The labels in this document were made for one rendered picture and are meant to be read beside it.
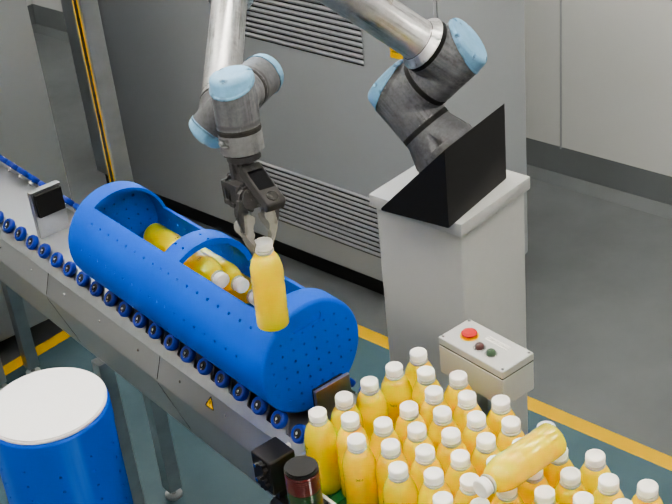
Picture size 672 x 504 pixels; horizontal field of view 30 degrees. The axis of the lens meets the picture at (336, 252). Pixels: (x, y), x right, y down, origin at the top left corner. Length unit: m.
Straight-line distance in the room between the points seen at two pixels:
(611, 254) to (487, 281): 1.81
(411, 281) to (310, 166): 1.50
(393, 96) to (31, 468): 1.34
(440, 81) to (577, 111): 2.39
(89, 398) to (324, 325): 0.57
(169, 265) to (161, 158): 2.65
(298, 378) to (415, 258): 0.75
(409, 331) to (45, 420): 1.19
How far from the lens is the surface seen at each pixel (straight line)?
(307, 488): 2.26
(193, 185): 5.55
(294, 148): 4.93
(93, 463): 2.91
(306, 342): 2.79
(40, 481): 2.91
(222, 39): 2.84
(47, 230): 3.85
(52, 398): 2.95
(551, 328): 4.78
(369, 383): 2.70
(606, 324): 4.80
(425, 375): 2.71
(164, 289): 3.02
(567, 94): 5.63
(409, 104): 3.33
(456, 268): 3.36
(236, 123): 2.47
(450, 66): 3.27
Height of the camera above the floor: 2.73
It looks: 31 degrees down
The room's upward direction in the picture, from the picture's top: 6 degrees counter-clockwise
